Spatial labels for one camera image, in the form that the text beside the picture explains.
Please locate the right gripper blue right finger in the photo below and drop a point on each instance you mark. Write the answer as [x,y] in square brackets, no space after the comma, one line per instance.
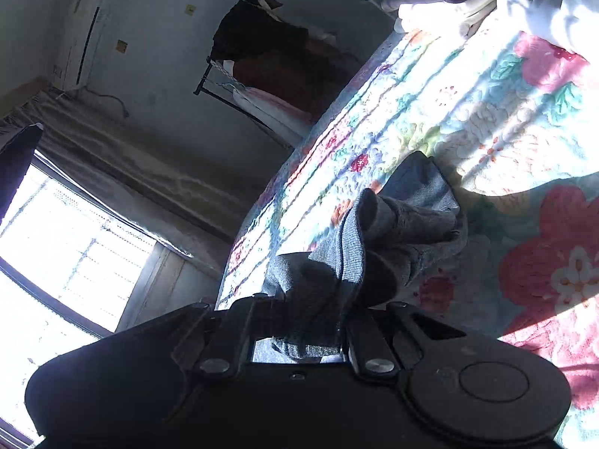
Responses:
[357,336]

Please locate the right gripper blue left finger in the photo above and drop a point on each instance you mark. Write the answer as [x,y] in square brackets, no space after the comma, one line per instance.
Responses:
[268,317]

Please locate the dark grey henley shirt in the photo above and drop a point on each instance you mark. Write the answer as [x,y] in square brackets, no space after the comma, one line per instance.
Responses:
[382,243]

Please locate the dark clothes on rack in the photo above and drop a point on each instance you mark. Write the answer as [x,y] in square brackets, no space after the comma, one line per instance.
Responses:
[282,59]

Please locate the black clothes rack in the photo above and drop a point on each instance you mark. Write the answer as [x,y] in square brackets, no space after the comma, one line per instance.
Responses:
[249,31]

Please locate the white air conditioner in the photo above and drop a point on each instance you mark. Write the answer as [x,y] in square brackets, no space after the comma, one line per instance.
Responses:
[81,32]

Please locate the window with metal grille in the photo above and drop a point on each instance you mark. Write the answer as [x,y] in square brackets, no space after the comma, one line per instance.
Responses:
[87,261]

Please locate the beige window curtain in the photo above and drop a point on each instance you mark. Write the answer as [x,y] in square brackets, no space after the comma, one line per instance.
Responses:
[191,205]

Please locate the white garment on rack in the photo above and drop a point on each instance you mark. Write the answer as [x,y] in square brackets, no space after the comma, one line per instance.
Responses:
[287,122]

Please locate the floral quilted bedspread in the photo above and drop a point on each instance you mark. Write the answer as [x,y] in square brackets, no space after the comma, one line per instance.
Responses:
[512,121]

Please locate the folded white garment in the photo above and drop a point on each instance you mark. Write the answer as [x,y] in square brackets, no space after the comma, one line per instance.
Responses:
[442,17]

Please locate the crumpled white clothing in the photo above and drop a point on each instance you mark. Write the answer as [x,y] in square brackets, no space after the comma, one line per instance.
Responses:
[568,24]

